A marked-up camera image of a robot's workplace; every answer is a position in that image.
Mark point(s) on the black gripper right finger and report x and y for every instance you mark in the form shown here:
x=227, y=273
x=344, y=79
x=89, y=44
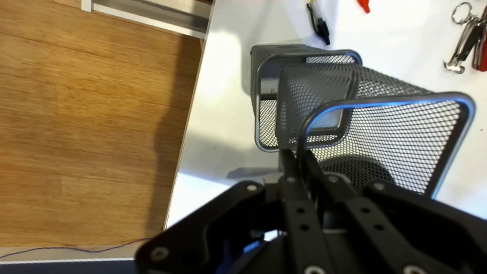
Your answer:
x=405, y=223

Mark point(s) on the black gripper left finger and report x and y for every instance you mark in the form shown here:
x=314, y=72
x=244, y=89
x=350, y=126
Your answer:
x=291, y=203

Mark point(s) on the black pen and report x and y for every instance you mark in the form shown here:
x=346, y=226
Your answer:
x=320, y=24

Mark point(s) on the red pen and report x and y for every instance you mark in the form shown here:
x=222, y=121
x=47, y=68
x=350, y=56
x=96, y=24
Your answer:
x=364, y=5

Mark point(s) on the grey metal multitool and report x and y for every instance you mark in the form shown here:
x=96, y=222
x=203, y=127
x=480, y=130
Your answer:
x=463, y=48

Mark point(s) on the red pocket knife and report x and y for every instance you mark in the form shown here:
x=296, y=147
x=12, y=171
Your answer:
x=481, y=48

